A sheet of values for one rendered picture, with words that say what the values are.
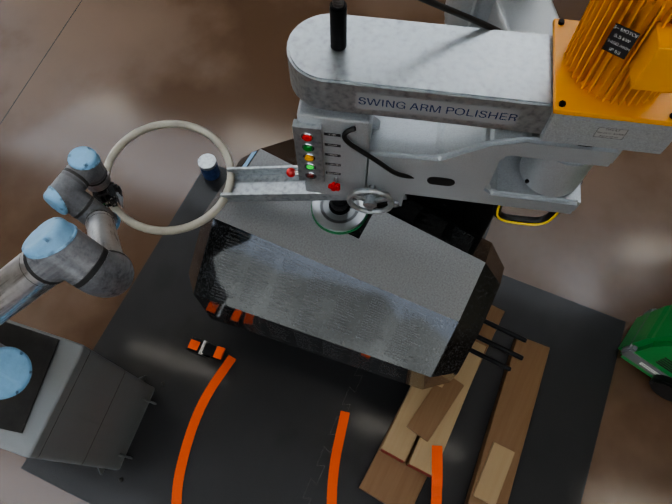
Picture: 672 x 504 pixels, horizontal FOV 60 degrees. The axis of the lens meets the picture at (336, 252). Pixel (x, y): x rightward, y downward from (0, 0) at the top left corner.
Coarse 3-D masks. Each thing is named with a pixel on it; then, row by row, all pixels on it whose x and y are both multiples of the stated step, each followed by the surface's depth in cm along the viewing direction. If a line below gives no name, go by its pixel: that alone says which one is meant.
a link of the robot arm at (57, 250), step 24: (48, 240) 130; (72, 240) 133; (24, 264) 135; (48, 264) 132; (72, 264) 133; (96, 264) 136; (0, 288) 141; (24, 288) 139; (48, 288) 141; (0, 312) 145
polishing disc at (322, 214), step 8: (360, 200) 222; (312, 208) 221; (320, 208) 221; (328, 208) 221; (352, 208) 220; (320, 216) 219; (328, 216) 219; (336, 216) 219; (344, 216) 219; (352, 216) 219; (360, 216) 219; (320, 224) 218; (328, 224) 218; (336, 224) 218; (344, 224) 218; (352, 224) 218
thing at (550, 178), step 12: (528, 168) 173; (540, 168) 167; (552, 168) 164; (564, 168) 161; (576, 168) 161; (588, 168) 163; (528, 180) 175; (540, 180) 171; (552, 180) 168; (564, 180) 167; (576, 180) 168; (540, 192) 175; (552, 192) 173; (564, 192) 174
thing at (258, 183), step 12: (228, 168) 218; (240, 168) 217; (252, 168) 215; (264, 168) 214; (276, 168) 212; (240, 180) 220; (252, 180) 218; (264, 180) 217; (276, 180) 215; (288, 180) 214; (300, 180) 212; (240, 192) 212; (252, 192) 210; (264, 192) 209; (276, 192) 207; (288, 192) 206; (300, 192) 204; (312, 192) 203; (396, 204) 194
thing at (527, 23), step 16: (448, 0) 198; (464, 0) 187; (496, 0) 179; (512, 0) 178; (528, 0) 178; (544, 0) 178; (448, 16) 201; (480, 16) 187; (496, 16) 180; (512, 16) 176; (528, 16) 176; (544, 16) 176; (528, 32) 173; (544, 32) 173
